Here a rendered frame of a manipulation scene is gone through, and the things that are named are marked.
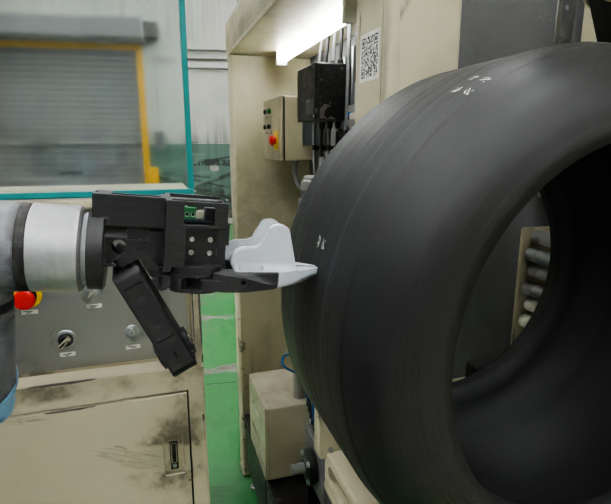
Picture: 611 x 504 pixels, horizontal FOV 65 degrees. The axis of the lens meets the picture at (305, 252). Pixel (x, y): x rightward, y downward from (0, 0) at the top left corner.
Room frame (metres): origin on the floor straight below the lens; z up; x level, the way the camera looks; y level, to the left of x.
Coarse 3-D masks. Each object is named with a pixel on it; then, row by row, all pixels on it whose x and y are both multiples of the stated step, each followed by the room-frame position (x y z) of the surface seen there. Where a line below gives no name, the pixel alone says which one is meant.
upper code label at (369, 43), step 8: (376, 32) 0.81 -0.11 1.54; (360, 40) 0.87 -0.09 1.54; (368, 40) 0.84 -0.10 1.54; (376, 40) 0.81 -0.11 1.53; (360, 48) 0.87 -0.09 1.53; (368, 48) 0.83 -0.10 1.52; (376, 48) 0.81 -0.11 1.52; (360, 56) 0.86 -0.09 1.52; (368, 56) 0.83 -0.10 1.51; (376, 56) 0.81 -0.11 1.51; (360, 64) 0.86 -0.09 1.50; (368, 64) 0.83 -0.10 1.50; (376, 64) 0.80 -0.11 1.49; (360, 72) 0.86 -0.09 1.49; (368, 72) 0.83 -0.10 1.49; (376, 72) 0.80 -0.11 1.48; (360, 80) 0.86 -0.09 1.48; (368, 80) 0.83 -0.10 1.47
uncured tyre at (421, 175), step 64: (512, 64) 0.46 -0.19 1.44; (576, 64) 0.45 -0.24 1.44; (384, 128) 0.51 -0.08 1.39; (448, 128) 0.42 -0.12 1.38; (512, 128) 0.41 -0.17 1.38; (576, 128) 0.42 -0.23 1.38; (320, 192) 0.54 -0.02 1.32; (384, 192) 0.42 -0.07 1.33; (448, 192) 0.39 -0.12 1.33; (512, 192) 0.40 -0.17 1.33; (576, 192) 0.76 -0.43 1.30; (320, 256) 0.47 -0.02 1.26; (384, 256) 0.40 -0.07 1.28; (448, 256) 0.38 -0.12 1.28; (576, 256) 0.77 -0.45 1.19; (320, 320) 0.44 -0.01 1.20; (384, 320) 0.38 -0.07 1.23; (448, 320) 0.38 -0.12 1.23; (576, 320) 0.76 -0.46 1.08; (320, 384) 0.44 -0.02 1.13; (384, 384) 0.38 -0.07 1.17; (448, 384) 0.38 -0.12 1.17; (512, 384) 0.74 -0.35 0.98; (576, 384) 0.71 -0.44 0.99; (384, 448) 0.39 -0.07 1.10; (448, 448) 0.38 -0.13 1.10; (512, 448) 0.65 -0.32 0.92; (576, 448) 0.62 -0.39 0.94
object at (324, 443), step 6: (456, 378) 0.82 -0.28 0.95; (462, 378) 0.82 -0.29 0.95; (318, 414) 0.72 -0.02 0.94; (318, 420) 0.72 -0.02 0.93; (318, 426) 0.72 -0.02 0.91; (324, 426) 0.72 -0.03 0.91; (318, 432) 0.72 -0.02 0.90; (324, 432) 0.72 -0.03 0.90; (318, 438) 0.72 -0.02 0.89; (324, 438) 0.72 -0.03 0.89; (330, 438) 0.72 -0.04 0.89; (318, 444) 0.72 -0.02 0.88; (324, 444) 0.72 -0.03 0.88; (330, 444) 0.72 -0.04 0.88; (336, 444) 0.72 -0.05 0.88; (318, 450) 0.72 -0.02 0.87; (324, 450) 0.72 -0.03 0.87; (330, 450) 0.71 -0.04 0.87; (336, 450) 0.72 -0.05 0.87; (318, 456) 0.72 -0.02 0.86; (324, 456) 0.72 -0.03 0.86
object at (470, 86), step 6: (474, 78) 0.46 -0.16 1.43; (480, 78) 0.46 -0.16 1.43; (486, 78) 0.45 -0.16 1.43; (492, 78) 0.45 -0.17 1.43; (462, 84) 0.47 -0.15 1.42; (468, 84) 0.46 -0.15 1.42; (474, 84) 0.45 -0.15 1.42; (480, 84) 0.45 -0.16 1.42; (456, 90) 0.46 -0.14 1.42; (462, 90) 0.45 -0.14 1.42; (468, 90) 0.45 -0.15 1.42; (474, 90) 0.45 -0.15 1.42; (456, 96) 0.45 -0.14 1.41; (462, 96) 0.45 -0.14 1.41; (468, 96) 0.44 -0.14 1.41
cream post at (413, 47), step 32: (384, 0) 0.79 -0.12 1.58; (416, 0) 0.78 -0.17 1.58; (448, 0) 0.80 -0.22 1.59; (384, 32) 0.78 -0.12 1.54; (416, 32) 0.78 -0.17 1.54; (448, 32) 0.80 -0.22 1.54; (384, 64) 0.78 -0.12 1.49; (416, 64) 0.79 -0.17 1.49; (448, 64) 0.80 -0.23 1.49; (384, 96) 0.78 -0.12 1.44
